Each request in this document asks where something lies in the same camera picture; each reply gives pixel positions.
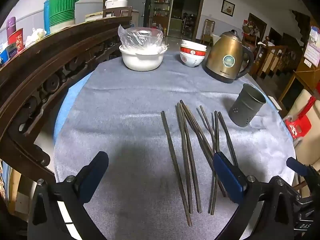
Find white rice cooker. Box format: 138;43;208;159
105;0;129;9

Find white plastic bag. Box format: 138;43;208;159
25;27;47;46

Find wall calendar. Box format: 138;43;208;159
303;26;320;67

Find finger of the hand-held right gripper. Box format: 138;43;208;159
286;157;320;181

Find beige cabinet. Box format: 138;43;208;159
85;12;104;22

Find bunch of dark chopsticks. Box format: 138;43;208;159
179;99;238;216

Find shelf with bottles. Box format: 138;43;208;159
152;0;173;30

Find plain white bowl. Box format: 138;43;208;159
181;39;208;47

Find brown wooden chair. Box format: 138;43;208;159
201;19;216;46

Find framed wall picture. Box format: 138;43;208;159
221;0;236;15

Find blue printed box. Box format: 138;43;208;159
0;44;18;64

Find blue table cover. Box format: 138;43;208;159
54;72;92;135

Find grey tablecloth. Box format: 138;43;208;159
54;47;296;240

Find gold electric kettle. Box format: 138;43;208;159
202;29;254;84

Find white bowl with red emblems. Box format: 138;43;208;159
179;51;206;67

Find large white basin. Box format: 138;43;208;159
119;44;167;71

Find blue thermos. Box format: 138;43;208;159
43;0;52;35

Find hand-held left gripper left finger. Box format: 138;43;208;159
27;151;109;240

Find purple can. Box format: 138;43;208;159
5;17;17;38

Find red plastic stool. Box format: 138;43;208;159
284;116;313;141

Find dark perforated metal utensil holder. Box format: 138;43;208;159
228;83;267;127

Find clear plastic-wrapped bowl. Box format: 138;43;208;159
118;24;165;53

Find dark carved wooden furniture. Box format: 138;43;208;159
0;16;133;182

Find green plastic thermos jug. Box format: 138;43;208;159
49;0;85;28

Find wooden stair railing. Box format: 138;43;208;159
250;36;303;80

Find red printed container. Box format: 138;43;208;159
7;28;25;53

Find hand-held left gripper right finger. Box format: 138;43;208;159
212;151;301;240

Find cream chair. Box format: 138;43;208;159
287;89;320;190

